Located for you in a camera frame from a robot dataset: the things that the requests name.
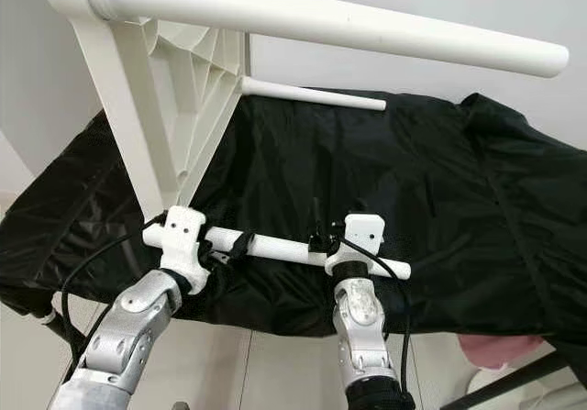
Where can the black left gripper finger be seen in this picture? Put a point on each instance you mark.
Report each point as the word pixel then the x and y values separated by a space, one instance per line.
pixel 243 245

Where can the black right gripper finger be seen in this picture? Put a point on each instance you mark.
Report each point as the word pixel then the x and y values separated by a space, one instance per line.
pixel 315 217

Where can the white plastic table top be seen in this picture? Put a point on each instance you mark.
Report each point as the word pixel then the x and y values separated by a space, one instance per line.
pixel 138 107

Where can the black cloth cover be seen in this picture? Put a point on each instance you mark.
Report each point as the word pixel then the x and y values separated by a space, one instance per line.
pixel 468 181

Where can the black metal stand leg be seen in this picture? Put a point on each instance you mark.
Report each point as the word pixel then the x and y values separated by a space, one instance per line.
pixel 523 382
pixel 57 323

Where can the pink cloth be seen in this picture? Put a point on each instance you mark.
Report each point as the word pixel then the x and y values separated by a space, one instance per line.
pixel 500 349

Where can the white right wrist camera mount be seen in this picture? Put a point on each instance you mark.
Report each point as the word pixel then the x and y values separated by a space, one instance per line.
pixel 362 229

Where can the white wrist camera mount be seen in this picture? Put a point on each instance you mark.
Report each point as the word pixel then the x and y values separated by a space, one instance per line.
pixel 362 229
pixel 182 236

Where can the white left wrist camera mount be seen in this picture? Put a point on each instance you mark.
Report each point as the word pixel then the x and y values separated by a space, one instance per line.
pixel 182 236

